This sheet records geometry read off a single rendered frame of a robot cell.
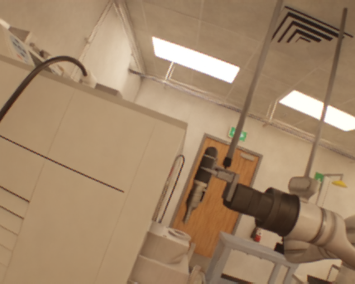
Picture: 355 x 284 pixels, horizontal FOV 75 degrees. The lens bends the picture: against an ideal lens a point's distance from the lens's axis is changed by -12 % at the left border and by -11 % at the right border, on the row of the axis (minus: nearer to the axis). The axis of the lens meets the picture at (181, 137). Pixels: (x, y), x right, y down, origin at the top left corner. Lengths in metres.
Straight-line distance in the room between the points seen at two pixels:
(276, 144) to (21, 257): 4.43
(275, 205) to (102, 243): 0.28
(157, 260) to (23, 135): 0.26
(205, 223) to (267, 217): 3.93
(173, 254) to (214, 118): 4.02
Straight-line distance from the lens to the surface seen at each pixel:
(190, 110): 4.37
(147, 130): 0.26
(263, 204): 0.44
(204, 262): 4.53
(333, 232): 0.50
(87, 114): 0.28
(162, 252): 0.42
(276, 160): 4.56
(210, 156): 0.44
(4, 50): 0.52
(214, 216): 4.35
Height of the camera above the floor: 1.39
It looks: 8 degrees up
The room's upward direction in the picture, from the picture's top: 21 degrees clockwise
